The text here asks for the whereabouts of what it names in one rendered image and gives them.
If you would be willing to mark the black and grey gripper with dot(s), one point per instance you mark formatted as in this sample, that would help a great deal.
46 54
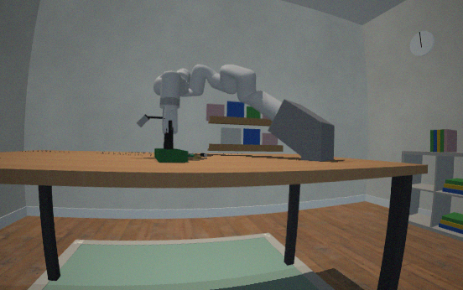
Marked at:
170 120

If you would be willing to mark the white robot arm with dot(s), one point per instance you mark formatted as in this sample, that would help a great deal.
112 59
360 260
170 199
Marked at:
232 79

